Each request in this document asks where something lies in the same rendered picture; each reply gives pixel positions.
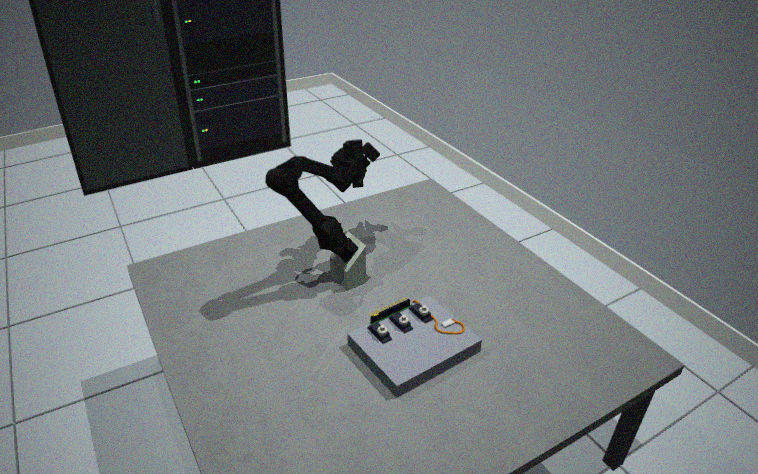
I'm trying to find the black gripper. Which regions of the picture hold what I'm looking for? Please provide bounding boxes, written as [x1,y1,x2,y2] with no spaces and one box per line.
[333,142,380,192]

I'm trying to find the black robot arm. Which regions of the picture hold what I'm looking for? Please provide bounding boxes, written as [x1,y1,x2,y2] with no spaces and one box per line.
[265,139,365,263]

